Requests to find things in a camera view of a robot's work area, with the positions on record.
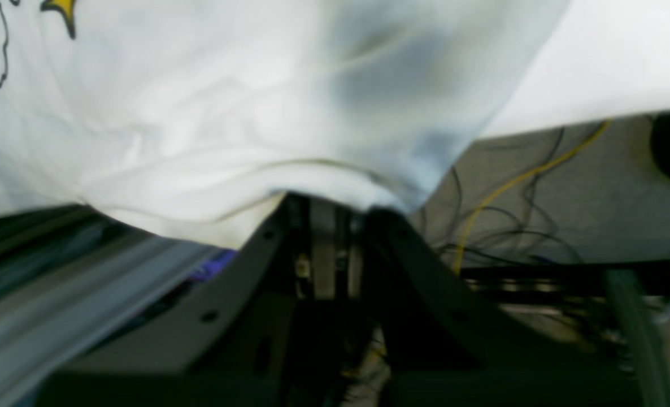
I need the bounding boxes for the white printed T-shirt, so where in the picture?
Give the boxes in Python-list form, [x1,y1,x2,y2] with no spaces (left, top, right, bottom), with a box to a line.
[0,0,573,252]

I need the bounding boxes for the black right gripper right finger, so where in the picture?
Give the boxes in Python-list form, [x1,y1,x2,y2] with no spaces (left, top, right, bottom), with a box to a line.
[362,209,641,406]

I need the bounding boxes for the yellow cable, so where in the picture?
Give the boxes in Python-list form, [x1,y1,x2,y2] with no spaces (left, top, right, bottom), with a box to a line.
[453,119,612,275]

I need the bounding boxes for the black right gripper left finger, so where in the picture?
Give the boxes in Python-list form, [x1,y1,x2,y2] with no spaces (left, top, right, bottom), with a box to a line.
[36,195,360,406]

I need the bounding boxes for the silver aluminium frame leg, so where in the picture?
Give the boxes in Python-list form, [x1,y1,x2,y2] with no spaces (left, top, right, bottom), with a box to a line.
[603,270,670,406]

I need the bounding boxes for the black tangled cables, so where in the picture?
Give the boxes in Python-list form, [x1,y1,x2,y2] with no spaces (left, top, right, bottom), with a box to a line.
[414,127,590,266]

